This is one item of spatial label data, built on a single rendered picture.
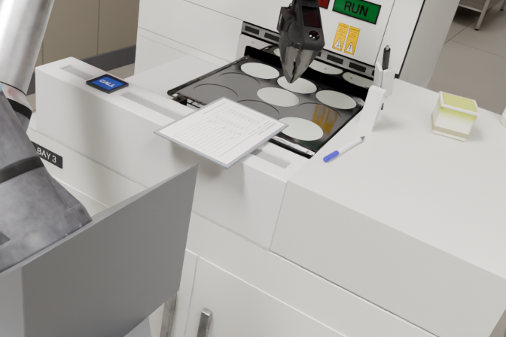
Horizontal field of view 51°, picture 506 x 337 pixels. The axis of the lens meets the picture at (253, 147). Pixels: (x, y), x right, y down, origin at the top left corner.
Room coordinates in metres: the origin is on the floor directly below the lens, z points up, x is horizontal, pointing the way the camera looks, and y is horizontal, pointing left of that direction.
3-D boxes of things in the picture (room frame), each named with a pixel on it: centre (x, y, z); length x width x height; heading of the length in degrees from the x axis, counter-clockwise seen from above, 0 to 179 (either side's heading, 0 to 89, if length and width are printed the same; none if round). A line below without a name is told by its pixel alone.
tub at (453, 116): (1.02, -0.39, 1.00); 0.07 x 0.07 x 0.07; 81
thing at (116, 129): (0.86, 0.17, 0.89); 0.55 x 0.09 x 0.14; 67
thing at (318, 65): (1.36, -0.10, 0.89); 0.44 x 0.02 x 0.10; 67
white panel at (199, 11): (1.45, 0.05, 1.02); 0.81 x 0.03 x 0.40; 67
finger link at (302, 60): (1.14, -0.06, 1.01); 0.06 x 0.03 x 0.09; 20
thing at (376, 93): (0.97, -0.21, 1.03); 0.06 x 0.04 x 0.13; 157
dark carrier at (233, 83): (1.16, -0.03, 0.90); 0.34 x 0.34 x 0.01; 67
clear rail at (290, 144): (1.00, 0.04, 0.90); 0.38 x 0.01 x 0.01; 67
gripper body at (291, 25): (1.13, -0.04, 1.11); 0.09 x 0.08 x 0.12; 20
